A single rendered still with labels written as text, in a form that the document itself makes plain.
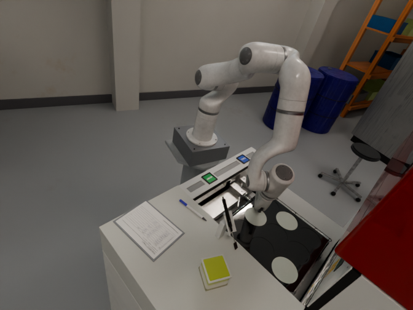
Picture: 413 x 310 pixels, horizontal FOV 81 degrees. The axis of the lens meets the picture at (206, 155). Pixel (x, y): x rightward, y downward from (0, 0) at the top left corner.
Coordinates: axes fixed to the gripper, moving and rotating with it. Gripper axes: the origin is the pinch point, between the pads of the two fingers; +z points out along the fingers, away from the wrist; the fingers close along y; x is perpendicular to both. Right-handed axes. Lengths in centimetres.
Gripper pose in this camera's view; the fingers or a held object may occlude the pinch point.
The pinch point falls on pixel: (257, 204)
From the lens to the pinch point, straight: 114.7
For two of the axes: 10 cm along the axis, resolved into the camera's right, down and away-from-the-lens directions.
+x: 9.7, 2.6, -0.3
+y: -2.3, 8.1, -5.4
